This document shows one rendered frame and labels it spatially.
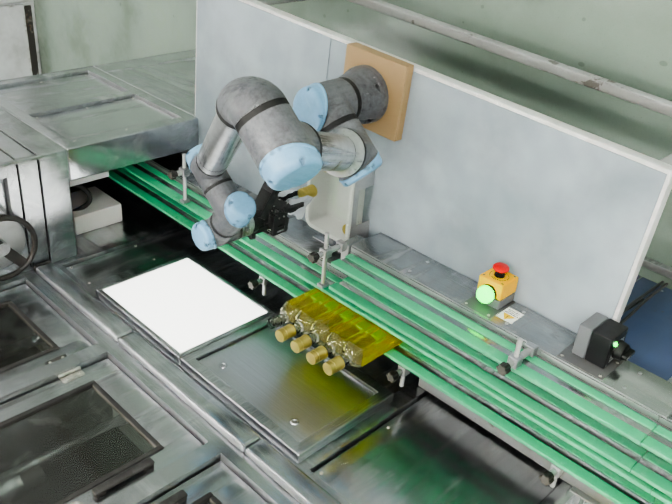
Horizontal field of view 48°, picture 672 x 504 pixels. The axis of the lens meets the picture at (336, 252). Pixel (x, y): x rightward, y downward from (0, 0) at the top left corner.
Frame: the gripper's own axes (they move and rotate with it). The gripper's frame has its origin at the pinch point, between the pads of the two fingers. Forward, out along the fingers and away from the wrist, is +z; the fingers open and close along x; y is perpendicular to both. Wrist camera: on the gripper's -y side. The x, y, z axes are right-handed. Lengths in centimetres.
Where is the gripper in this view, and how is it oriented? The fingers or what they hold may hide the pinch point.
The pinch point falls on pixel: (303, 193)
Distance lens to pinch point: 207.8
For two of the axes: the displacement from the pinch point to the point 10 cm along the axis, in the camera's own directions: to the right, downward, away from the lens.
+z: 7.0, -3.0, 6.5
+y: -1.0, 8.5, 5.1
